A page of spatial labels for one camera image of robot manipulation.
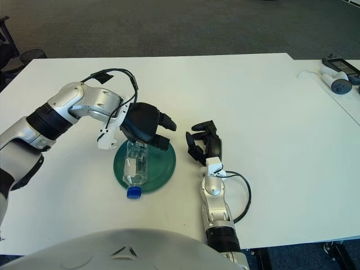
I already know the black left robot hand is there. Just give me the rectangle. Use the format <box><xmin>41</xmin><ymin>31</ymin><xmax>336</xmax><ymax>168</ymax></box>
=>
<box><xmin>119</xmin><ymin>102</ymin><xmax>177</xmax><ymax>152</ymax></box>

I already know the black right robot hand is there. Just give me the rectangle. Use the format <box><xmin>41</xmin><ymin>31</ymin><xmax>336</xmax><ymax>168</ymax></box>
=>
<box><xmin>184</xmin><ymin>120</ymin><xmax>223</xmax><ymax>167</ymax></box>

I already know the clear plastic bottle blue cap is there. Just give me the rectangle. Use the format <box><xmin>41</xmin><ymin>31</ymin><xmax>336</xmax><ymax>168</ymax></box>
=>
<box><xmin>122</xmin><ymin>140</ymin><xmax>149</xmax><ymax>200</ymax></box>

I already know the green round plate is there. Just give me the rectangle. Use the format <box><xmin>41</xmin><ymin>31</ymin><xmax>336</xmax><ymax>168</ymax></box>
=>
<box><xmin>112</xmin><ymin>139</ymin><xmax>177</xmax><ymax>194</ymax></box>

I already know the grey robot torso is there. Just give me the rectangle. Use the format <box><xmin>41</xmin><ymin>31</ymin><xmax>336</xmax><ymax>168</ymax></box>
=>
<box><xmin>0</xmin><ymin>228</ymin><xmax>242</xmax><ymax>270</ymax></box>

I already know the white grey handheld controller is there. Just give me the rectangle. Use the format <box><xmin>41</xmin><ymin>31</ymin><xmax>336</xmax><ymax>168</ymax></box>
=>
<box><xmin>320</xmin><ymin>66</ymin><xmax>352</xmax><ymax>95</ymax></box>

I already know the black office chair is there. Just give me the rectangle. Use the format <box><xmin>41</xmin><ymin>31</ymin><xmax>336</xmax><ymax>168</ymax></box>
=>
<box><xmin>0</xmin><ymin>15</ymin><xmax>25</xmax><ymax>91</ymax></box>

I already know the black handheld screen device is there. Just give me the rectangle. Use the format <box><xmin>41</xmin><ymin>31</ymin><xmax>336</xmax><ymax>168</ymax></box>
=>
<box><xmin>321</xmin><ymin>55</ymin><xmax>360</xmax><ymax>85</ymax></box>

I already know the black table leg with caster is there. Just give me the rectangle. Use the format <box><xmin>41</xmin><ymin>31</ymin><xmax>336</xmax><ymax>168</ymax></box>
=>
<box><xmin>322</xmin><ymin>241</ymin><xmax>360</xmax><ymax>270</ymax></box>

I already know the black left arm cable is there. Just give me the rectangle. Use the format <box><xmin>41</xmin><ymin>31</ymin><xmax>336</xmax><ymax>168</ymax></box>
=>
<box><xmin>81</xmin><ymin>69</ymin><xmax>140</xmax><ymax>133</ymax></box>

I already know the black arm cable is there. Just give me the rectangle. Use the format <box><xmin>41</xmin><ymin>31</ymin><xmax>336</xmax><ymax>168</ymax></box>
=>
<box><xmin>81</xmin><ymin>69</ymin><xmax>140</xmax><ymax>133</ymax></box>
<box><xmin>224</xmin><ymin>170</ymin><xmax>251</xmax><ymax>224</ymax></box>

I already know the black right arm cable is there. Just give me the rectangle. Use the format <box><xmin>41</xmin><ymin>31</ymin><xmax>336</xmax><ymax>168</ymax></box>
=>
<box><xmin>224</xmin><ymin>170</ymin><xmax>251</xmax><ymax>224</ymax></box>

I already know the thin white cable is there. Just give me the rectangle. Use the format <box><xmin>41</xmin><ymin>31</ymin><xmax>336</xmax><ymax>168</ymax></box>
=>
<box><xmin>297</xmin><ymin>70</ymin><xmax>323</xmax><ymax>81</ymax></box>

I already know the black wire mesh wastebasket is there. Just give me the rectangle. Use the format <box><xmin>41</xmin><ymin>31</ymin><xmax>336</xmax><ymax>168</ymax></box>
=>
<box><xmin>19</xmin><ymin>49</ymin><xmax>48</xmax><ymax>67</ymax></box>

